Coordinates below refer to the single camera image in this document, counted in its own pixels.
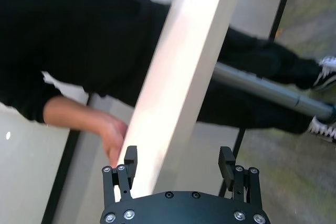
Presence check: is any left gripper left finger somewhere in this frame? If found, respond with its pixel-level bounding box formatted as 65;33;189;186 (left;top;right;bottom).
102;145;138;207

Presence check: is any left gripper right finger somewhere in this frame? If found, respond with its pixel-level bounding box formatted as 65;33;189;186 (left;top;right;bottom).
218;146;263;206

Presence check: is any white rolling pedestal table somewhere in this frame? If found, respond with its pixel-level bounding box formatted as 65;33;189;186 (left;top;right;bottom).
112;0;336;204

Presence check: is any person's right forearm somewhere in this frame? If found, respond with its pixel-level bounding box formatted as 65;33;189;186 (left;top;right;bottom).
43;95;116;141

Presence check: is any person's right hand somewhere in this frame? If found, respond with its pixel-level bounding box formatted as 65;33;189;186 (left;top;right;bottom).
99;119;129;167

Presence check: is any person's right black sneaker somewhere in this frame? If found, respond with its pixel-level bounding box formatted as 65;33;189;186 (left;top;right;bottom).
307;115;336;143

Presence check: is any person's black sneaker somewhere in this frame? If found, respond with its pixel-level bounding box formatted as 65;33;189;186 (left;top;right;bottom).
312;56;336;91
307;115;336;143

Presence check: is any person's left black sneaker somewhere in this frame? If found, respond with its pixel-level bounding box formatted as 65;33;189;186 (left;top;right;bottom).
312;56;336;91

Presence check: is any black window sill rail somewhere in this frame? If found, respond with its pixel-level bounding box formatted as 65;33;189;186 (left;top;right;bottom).
41;95;91;224

